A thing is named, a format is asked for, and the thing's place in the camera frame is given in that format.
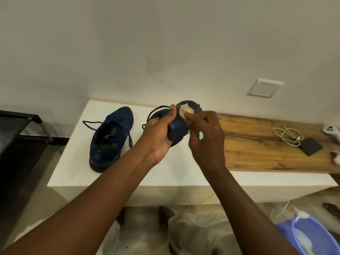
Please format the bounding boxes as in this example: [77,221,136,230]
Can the person's left hand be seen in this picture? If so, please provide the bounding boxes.
[137,104,178,167]

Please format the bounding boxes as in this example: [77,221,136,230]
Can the person's right hand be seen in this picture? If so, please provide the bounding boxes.
[187,111,227,174]

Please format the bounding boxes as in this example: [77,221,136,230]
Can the beige cleaning cloth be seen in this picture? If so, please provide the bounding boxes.
[178,103,196,120]

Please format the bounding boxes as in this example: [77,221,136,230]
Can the black shoe rack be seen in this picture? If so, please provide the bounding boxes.
[0,110,54,218]

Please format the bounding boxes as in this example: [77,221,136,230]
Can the person's left forearm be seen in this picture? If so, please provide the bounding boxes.
[1,145,159,255]

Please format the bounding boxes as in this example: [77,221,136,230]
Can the person's right forearm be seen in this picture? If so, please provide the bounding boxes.
[210,167,301,255]

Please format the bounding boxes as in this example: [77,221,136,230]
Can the person's right foot grey sock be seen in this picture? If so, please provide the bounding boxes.
[158,205,176,231]

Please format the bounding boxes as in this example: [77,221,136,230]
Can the brown wooden board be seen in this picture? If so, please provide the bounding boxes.
[216,113,340,174]

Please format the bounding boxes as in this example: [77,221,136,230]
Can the white shorts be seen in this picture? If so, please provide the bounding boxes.
[95,211,242,255]

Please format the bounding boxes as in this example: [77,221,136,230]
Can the black device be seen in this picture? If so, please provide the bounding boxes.
[299,137,324,157]

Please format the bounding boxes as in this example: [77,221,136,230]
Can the white handheld controller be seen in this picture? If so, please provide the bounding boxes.
[322,125,340,144]

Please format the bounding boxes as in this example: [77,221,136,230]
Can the white spray bottle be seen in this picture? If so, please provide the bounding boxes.
[292,206,315,255]

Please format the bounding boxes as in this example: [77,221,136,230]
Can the blue plastic bag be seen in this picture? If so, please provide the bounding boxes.
[275,215,340,255]

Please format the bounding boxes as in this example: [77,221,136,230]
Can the coiled white charging cable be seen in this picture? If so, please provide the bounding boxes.
[272,124,304,147]

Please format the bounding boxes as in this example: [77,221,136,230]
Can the white wall switch plate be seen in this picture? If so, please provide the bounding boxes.
[246,78,284,99]

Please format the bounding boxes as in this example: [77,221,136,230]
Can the white floor cable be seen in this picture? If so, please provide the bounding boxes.
[273,200,290,219]

